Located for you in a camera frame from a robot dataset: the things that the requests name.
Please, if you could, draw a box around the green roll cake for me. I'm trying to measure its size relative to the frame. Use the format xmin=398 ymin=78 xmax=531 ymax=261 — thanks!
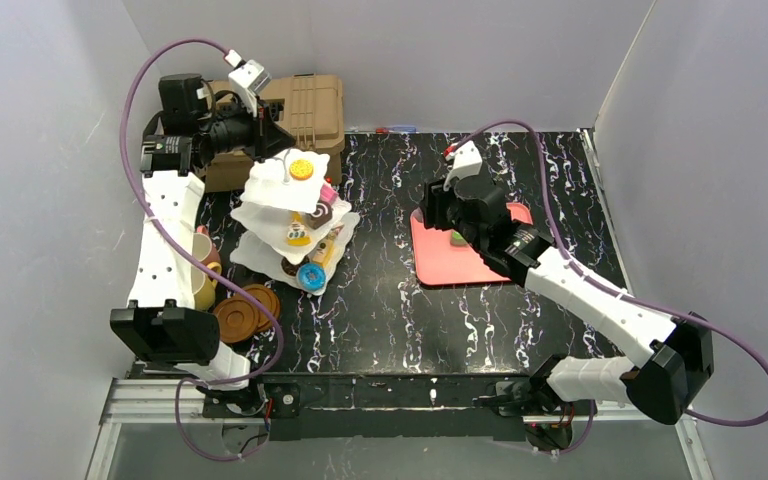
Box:
xmin=449 ymin=230 xmax=468 ymax=247

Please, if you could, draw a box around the round orange waffle cookie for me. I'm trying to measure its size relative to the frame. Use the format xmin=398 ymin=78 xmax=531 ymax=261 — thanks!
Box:
xmin=288 ymin=159 xmax=315 ymax=181

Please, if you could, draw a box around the tan plastic tool case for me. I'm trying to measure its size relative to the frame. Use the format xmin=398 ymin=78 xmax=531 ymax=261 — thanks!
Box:
xmin=200 ymin=74 xmax=346 ymax=193

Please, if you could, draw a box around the pink serving tray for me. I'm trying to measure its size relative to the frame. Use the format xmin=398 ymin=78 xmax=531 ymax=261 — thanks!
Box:
xmin=410 ymin=208 xmax=510 ymax=287

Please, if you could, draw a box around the pink cake slice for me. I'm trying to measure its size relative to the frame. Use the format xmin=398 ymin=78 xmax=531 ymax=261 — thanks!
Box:
xmin=319 ymin=182 xmax=339 ymax=206

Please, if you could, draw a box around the white three-tier cake stand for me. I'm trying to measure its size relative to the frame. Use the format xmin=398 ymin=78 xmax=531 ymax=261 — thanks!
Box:
xmin=230 ymin=148 xmax=360 ymax=296

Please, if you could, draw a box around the yellow cake slice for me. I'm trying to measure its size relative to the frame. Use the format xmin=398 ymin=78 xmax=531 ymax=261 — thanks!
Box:
xmin=285 ymin=221 xmax=311 ymax=247

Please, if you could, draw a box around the yellow cake with cherry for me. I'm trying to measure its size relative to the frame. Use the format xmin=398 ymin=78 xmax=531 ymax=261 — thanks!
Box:
xmin=310 ymin=237 xmax=335 ymax=268

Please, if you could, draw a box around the chocolate donut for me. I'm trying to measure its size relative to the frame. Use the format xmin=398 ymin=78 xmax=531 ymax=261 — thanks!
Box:
xmin=280 ymin=258 xmax=303 ymax=277

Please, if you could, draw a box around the blue donut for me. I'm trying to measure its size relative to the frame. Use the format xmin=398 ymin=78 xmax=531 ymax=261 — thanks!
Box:
xmin=296 ymin=263 xmax=327 ymax=293

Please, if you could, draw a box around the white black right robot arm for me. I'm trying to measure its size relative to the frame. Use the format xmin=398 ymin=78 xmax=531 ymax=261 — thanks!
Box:
xmin=419 ymin=177 xmax=713 ymax=425

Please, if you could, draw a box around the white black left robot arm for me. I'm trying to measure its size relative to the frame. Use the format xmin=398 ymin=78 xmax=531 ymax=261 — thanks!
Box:
xmin=119 ymin=69 xmax=284 ymax=391

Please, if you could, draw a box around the pink mug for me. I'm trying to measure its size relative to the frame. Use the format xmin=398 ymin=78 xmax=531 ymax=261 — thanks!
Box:
xmin=192 ymin=225 xmax=221 ymax=266

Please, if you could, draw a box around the yellow mug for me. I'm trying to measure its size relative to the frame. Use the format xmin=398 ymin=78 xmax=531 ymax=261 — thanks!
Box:
xmin=191 ymin=266 xmax=217 ymax=311

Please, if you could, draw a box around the stack of brown wooden coasters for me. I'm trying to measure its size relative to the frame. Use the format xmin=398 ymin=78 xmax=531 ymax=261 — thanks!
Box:
xmin=213 ymin=284 xmax=281 ymax=345

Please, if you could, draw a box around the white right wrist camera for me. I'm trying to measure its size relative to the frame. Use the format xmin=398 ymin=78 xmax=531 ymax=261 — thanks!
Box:
xmin=443 ymin=141 xmax=483 ymax=191

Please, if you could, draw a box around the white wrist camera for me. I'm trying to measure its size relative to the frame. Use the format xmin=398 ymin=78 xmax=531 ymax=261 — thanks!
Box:
xmin=228 ymin=60 xmax=272 ymax=117
xmin=443 ymin=141 xmax=483 ymax=191

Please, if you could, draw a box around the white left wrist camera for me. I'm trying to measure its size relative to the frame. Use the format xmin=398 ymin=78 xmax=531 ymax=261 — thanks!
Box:
xmin=228 ymin=60 xmax=272 ymax=117

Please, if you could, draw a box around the aluminium frame rail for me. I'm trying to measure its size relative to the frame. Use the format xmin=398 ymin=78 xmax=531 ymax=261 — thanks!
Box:
xmin=99 ymin=374 xmax=698 ymax=425

